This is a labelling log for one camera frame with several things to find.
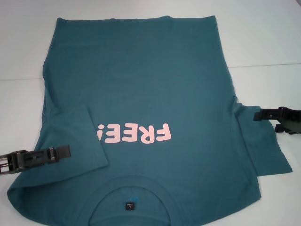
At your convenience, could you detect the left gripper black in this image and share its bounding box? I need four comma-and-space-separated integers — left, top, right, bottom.
0, 145, 71, 176

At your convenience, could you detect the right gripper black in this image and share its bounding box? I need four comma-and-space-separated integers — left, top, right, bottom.
253, 107, 301, 136

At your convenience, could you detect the teal t-shirt with pink print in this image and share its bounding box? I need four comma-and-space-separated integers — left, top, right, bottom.
8, 15, 293, 226

